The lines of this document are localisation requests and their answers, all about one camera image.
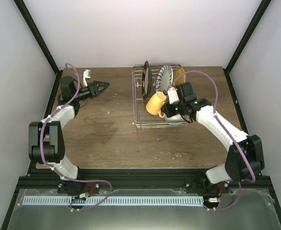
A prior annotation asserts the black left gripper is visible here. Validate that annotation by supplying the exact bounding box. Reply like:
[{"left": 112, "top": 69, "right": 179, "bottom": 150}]
[{"left": 73, "top": 81, "right": 109, "bottom": 101}]

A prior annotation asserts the green dotted white bowl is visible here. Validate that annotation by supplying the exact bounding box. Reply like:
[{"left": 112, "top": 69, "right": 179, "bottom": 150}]
[{"left": 164, "top": 114, "right": 184, "bottom": 126}]

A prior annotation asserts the yellow ceramic mug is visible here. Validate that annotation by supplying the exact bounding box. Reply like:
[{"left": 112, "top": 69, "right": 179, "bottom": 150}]
[{"left": 146, "top": 92, "right": 167, "bottom": 118}]

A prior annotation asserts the blue striped white plate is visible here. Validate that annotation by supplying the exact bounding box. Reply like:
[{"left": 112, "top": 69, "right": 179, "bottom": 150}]
[{"left": 155, "top": 65, "right": 173, "bottom": 92}]

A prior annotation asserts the yellow woven bamboo plate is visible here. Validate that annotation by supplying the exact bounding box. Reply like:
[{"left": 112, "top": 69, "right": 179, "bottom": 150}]
[{"left": 173, "top": 67, "right": 186, "bottom": 86}]

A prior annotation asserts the dark multicolour rimmed plate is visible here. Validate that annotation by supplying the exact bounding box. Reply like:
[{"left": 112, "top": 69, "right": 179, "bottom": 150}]
[{"left": 141, "top": 61, "right": 152, "bottom": 100}]

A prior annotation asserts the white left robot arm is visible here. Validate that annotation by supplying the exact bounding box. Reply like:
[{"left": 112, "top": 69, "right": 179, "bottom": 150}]
[{"left": 28, "top": 76, "right": 110, "bottom": 194}]

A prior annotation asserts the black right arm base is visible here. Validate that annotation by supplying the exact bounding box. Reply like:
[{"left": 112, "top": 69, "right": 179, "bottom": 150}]
[{"left": 184, "top": 176, "right": 229, "bottom": 195}]

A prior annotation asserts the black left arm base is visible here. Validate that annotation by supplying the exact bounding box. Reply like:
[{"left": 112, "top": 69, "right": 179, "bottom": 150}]
[{"left": 56, "top": 179, "right": 101, "bottom": 196}]

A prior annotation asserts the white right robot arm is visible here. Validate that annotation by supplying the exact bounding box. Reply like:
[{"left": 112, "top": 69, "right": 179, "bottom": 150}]
[{"left": 161, "top": 82, "right": 265, "bottom": 193}]

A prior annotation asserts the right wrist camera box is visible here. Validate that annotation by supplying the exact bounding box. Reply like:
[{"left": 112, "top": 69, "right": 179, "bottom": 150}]
[{"left": 167, "top": 87, "right": 179, "bottom": 104}]

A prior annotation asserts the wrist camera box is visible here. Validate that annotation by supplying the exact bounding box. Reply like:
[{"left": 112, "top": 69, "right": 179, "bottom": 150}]
[
  {"left": 82, "top": 69, "right": 91, "bottom": 87},
  {"left": 167, "top": 87, "right": 179, "bottom": 104}
]

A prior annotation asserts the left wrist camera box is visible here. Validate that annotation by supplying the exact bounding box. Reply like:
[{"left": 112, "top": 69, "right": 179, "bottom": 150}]
[{"left": 82, "top": 69, "right": 91, "bottom": 87}]

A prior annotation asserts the steel wire dish rack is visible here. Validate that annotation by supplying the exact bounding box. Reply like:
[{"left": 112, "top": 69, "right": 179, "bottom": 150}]
[{"left": 132, "top": 64, "right": 190, "bottom": 128}]

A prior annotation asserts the black aluminium frame post left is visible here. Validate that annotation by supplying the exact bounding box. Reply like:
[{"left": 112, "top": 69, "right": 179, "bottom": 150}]
[{"left": 12, "top": 0, "right": 61, "bottom": 75}]

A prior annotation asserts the black aluminium frame post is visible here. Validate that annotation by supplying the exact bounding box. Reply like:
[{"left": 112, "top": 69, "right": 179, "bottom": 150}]
[
  {"left": 225, "top": 0, "right": 273, "bottom": 70},
  {"left": 12, "top": 0, "right": 61, "bottom": 75}
]

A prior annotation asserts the black front frame rail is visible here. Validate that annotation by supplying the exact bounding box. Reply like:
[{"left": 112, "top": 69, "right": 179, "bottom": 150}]
[{"left": 18, "top": 167, "right": 272, "bottom": 190}]

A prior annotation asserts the light blue slotted cable duct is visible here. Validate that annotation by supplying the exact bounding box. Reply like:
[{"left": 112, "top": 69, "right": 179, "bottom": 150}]
[{"left": 22, "top": 195, "right": 204, "bottom": 207}]

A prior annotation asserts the black aluminium frame post right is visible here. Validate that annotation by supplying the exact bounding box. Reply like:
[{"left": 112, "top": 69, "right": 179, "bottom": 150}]
[{"left": 225, "top": 0, "right": 273, "bottom": 70}]

